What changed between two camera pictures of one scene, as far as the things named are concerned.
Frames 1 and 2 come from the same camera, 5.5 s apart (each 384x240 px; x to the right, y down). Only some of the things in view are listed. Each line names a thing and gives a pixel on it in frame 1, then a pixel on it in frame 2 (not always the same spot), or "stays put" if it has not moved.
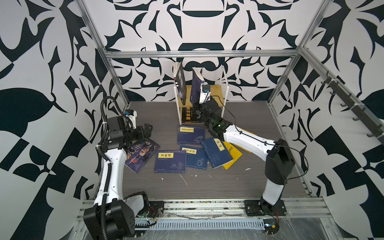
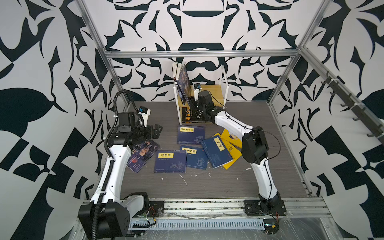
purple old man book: x=140 y=152 stays put
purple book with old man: x=197 y=79 → x=184 y=81
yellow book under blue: x=235 y=154 stays put
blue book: x=217 y=152 stays put
